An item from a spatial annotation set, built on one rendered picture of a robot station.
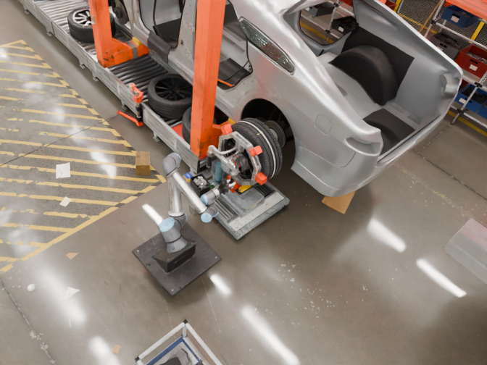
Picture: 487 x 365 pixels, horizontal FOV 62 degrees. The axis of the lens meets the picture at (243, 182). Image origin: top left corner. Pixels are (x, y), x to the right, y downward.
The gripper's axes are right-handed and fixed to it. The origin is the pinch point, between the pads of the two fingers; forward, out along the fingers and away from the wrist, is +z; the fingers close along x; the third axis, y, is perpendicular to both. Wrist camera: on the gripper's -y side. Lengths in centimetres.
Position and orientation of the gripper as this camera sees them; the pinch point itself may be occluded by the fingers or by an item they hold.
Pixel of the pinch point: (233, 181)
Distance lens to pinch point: 384.4
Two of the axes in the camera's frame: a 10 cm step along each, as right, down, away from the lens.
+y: -1.4, 6.5, 7.5
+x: 6.7, 6.2, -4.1
